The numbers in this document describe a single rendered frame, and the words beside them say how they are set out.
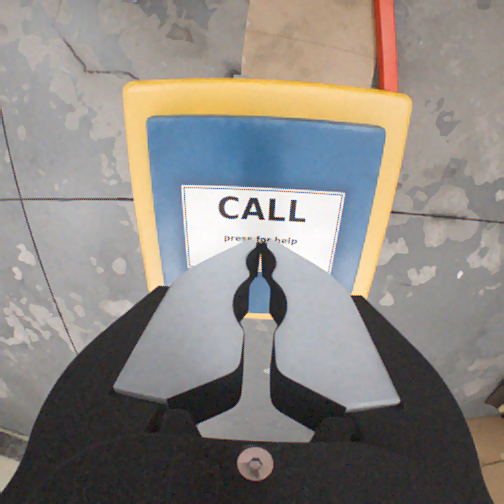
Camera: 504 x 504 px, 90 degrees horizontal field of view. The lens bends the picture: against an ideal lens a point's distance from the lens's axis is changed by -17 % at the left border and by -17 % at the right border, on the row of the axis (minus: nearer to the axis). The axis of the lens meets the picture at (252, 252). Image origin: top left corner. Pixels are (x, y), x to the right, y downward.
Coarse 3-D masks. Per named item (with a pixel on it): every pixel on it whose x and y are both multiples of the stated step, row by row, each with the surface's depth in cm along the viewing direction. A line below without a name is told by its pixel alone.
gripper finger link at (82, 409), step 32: (160, 288) 9; (128, 320) 8; (96, 352) 7; (128, 352) 7; (64, 384) 6; (96, 384) 6; (64, 416) 5; (96, 416) 5; (128, 416) 5; (160, 416) 6; (32, 448) 4; (64, 448) 5; (32, 480) 4
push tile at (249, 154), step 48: (192, 144) 12; (240, 144) 12; (288, 144) 12; (336, 144) 12; (384, 144) 12; (192, 192) 13; (240, 192) 13; (288, 192) 13; (336, 192) 13; (192, 240) 14; (240, 240) 14; (288, 240) 14; (336, 240) 14
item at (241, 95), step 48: (144, 96) 12; (192, 96) 12; (240, 96) 12; (288, 96) 12; (336, 96) 12; (384, 96) 11; (144, 144) 13; (144, 192) 14; (384, 192) 14; (144, 240) 15
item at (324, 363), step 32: (288, 256) 11; (288, 288) 9; (320, 288) 9; (288, 320) 8; (320, 320) 8; (352, 320) 8; (288, 352) 7; (320, 352) 7; (352, 352) 7; (288, 384) 6; (320, 384) 6; (352, 384) 6; (384, 384) 6; (288, 416) 7; (320, 416) 6
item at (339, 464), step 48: (192, 432) 5; (336, 432) 5; (48, 480) 4; (96, 480) 4; (144, 480) 4; (192, 480) 4; (240, 480) 4; (288, 480) 4; (336, 480) 4; (384, 480) 4; (432, 480) 4
